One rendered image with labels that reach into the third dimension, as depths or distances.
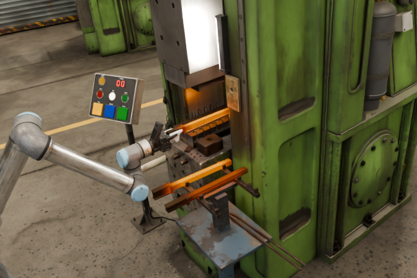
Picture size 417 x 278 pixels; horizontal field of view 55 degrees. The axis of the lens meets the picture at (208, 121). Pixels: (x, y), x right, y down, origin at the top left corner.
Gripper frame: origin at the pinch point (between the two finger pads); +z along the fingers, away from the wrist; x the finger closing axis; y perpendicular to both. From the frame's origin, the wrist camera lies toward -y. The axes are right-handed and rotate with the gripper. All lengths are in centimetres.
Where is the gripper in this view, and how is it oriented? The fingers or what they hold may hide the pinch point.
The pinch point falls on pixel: (179, 129)
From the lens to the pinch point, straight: 220.8
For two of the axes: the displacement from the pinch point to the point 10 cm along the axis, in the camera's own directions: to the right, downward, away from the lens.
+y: 1.0, 8.7, 4.9
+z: 7.9, -3.6, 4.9
